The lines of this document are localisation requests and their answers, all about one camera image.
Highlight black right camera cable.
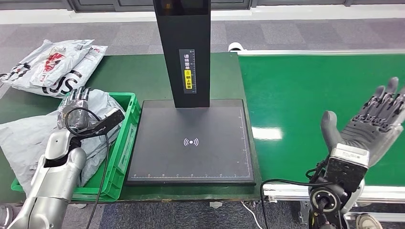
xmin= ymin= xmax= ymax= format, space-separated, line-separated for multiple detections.
xmin=260 ymin=179 xmax=330 ymax=229

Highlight white parcel bag red logo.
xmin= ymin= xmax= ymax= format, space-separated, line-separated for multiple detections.
xmin=0 ymin=39 xmax=95 ymax=88

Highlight green plastic crate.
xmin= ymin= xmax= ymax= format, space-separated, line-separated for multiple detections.
xmin=11 ymin=92 xmax=141 ymax=202

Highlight black camera cable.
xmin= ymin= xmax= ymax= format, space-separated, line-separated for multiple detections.
xmin=260 ymin=179 xmax=330 ymax=229
xmin=64 ymin=107 xmax=110 ymax=229

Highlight green conveyor belt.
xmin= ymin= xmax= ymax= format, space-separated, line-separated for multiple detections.
xmin=239 ymin=54 xmax=405 ymax=187

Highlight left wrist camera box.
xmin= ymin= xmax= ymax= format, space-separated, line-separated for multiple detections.
xmin=77 ymin=108 xmax=126 ymax=137

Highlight black left camera cable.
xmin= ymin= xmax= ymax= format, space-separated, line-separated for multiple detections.
xmin=64 ymin=107 xmax=110 ymax=229

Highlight black scanner base plate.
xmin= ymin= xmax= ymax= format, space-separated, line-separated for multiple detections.
xmin=125 ymin=99 xmax=256 ymax=187

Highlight dark green work table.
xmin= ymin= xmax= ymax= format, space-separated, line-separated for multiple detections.
xmin=0 ymin=52 xmax=265 ymax=205

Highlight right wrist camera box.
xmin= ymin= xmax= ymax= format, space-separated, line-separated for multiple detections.
xmin=325 ymin=144 xmax=370 ymax=193

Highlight white cable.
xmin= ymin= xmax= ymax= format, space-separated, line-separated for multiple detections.
xmin=242 ymin=201 xmax=264 ymax=229

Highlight black scanner column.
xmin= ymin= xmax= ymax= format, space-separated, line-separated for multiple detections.
xmin=152 ymin=0 xmax=212 ymax=109

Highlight grey rounded floor object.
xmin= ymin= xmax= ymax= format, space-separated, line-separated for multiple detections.
xmin=0 ymin=205 xmax=14 ymax=229

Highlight grey caster wheel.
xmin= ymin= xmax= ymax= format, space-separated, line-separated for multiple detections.
xmin=356 ymin=213 xmax=384 ymax=229

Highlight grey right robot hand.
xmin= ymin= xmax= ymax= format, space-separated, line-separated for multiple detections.
xmin=320 ymin=76 xmax=405 ymax=167

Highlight aluminium conveyor frame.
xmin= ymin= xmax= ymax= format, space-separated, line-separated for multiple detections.
xmin=237 ymin=49 xmax=405 ymax=222

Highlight white parcel bag faint print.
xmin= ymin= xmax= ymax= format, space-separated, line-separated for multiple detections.
xmin=0 ymin=104 xmax=124 ymax=198

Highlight black yellow label strip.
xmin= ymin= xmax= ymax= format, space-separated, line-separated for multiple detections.
xmin=179 ymin=49 xmax=197 ymax=94

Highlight white parcel bag black letters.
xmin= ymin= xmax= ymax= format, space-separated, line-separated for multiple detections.
xmin=12 ymin=44 xmax=108 ymax=99

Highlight white conveyor roller end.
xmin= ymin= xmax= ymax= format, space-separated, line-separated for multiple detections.
xmin=227 ymin=42 xmax=247 ymax=52

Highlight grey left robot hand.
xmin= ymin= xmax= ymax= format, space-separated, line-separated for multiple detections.
xmin=57 ymin=86 xmax=93 ymax=131

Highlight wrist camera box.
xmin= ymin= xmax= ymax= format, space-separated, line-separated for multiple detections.
xmin=77 ymin=108 xmax=126 ymax=137
xmin=325 ymin=144 xmax=370 ymax=193

